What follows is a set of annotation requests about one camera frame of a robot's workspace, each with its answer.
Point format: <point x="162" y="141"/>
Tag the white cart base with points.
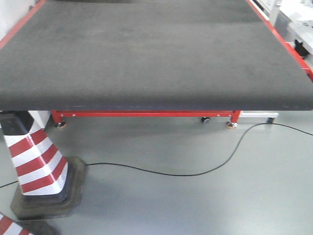
<point x="270" y="116"/>

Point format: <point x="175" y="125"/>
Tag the red white striped cone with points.
<point x="49" y="184"/>

